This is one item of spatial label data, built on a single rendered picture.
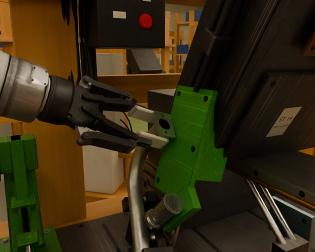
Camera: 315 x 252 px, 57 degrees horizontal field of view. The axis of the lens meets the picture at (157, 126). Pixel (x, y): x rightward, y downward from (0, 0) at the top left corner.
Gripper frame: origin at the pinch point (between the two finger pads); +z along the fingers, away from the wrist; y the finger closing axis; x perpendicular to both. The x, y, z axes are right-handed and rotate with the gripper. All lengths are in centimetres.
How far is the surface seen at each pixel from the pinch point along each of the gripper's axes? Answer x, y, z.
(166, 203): -0.1, -14.9, 1.3
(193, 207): -3.0, -16.4, 4.3
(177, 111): -4.7, 2.0, 3.7
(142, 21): -4.4, 26.9, -1.2
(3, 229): 51, -5, -14
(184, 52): 212, 393, 282
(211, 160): -5.7, -8.3, 8.6
